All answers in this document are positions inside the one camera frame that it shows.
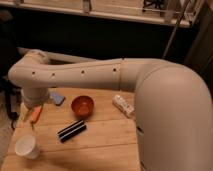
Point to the long grey rail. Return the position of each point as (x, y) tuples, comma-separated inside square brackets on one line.
[(61, 57)]

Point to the black tripod stand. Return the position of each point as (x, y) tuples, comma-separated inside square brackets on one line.
[(8, 89)]

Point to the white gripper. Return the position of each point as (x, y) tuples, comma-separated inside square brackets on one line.
[(33, 97)]

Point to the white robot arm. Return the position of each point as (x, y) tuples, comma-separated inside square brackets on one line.
[(172, 103)]

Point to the wooden table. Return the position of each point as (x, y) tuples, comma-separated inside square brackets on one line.
[(108, 144)]

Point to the black rectangular box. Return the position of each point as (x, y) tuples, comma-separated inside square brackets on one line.
[(72, 130)]

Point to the red-brown bowl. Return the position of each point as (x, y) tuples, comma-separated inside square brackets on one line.
[(82, 106)]

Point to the orange handled tool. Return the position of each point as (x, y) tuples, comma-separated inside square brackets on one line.
[(35, 115)]

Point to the blue sponge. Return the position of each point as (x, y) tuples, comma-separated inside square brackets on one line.
[(57, 98)]

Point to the white ceramic cup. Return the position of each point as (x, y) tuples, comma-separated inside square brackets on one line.
[(26, 146)]

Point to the wooden shelf ledge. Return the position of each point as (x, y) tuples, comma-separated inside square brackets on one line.
[(129, 10)]

